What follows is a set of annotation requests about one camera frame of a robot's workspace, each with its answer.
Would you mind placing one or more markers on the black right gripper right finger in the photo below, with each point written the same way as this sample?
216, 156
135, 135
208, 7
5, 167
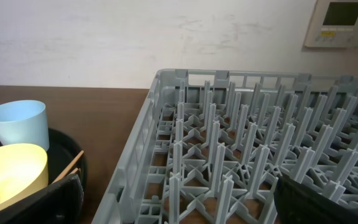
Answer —
298, 204

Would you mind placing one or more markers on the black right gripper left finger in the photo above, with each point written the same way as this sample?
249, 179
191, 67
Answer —
60, 202

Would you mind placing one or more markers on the yellow bowl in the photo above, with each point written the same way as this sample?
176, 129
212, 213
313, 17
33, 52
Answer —
23, 171

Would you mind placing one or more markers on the grey dishwasher rack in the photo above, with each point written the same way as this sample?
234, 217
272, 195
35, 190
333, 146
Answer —
214, 143

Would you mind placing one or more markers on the left wooden chopstick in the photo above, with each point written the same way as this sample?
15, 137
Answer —
69, 167

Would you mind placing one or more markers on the wooden chopstick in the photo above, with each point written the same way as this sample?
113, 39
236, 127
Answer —
74, 171
69, 167

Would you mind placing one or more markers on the right wooden chopstick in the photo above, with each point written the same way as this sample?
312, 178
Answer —
74, 171

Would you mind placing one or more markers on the black round tray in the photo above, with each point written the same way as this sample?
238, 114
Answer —
61, 152

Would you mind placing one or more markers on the blue cup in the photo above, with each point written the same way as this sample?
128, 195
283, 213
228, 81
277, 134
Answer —
24, 121

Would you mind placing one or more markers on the wall control panel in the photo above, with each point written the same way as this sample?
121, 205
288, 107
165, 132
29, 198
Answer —
333, 24

